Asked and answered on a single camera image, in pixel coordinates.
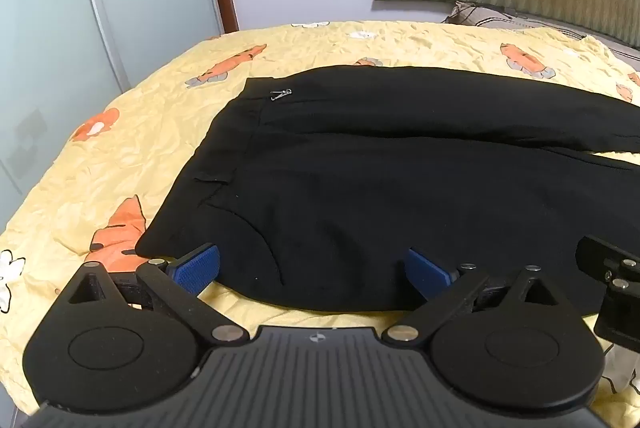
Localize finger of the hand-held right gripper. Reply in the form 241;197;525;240
575;235;640;350

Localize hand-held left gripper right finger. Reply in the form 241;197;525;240
381;248;585;345

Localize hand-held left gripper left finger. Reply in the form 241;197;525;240
57;244;251;349

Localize black pants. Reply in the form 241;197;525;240
135;64;640;315

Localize yellow carrot print bed sheet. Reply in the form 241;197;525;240
0;20;640;415

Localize patterned grey pillow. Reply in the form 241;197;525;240
444;1;543;32

